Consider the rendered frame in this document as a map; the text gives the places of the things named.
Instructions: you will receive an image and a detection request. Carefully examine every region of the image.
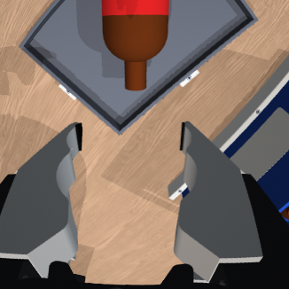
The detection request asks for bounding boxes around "grey rectangular tray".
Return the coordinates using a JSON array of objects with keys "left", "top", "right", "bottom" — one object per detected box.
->
[{"left": 19, "top": 0, "right": 258, "bottom": 136}]

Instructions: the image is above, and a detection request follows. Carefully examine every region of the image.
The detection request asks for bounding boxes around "grey flat bar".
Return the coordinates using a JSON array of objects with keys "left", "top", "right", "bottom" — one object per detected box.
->
[{"left": 168, "top": 55, "right": 289, "bottom": 200}]

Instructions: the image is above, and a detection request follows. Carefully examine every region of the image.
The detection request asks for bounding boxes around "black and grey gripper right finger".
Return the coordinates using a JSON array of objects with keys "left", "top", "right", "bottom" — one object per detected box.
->
[{"left": 174, "top": 121, "right": 289, "bottom": 289}]

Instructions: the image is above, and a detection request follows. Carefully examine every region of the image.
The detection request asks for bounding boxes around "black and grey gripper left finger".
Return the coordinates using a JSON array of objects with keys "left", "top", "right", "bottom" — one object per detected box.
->
[{"left": 0, "top": 122, "right": 82, "bottom": 285}]

